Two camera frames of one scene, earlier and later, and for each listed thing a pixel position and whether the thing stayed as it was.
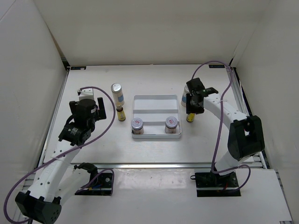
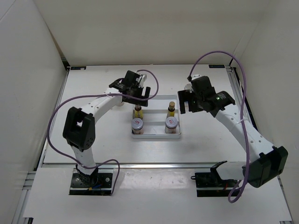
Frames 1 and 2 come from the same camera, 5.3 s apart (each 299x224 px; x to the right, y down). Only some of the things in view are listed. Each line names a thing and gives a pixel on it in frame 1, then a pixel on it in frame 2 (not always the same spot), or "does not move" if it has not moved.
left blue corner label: (78, 68) does not move
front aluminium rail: (54, 165) does not move
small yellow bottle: (190, 117) to (171, 108)
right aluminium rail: (259, 160) does not move
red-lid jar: (171, 123) does not move
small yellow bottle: (121, 115) to (138, 112)
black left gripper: (99, 113) to (142, 102)
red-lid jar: (137, 124) does not move
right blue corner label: (216, 66) does not move
